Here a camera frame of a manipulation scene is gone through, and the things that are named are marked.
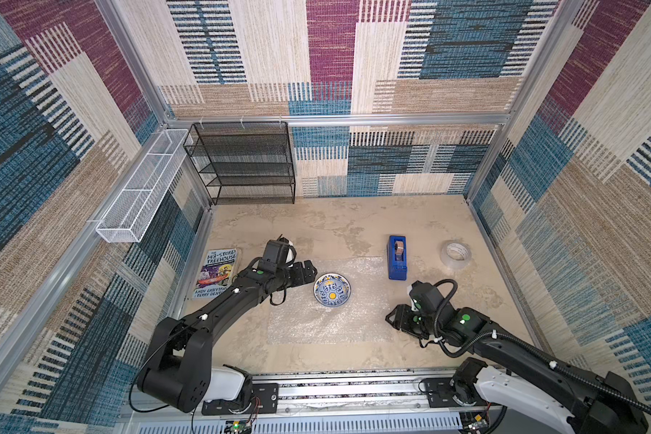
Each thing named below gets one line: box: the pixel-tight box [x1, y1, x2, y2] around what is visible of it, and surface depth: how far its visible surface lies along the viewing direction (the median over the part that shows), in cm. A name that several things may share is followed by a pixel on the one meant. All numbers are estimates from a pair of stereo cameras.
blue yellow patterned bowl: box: [312, 272, 352, 308], surface depth 93 cm
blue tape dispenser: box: [386, 235, 408, 282], surface depth 98 cm
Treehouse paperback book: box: [193, 247, 238, 301], surface depth 101 cm
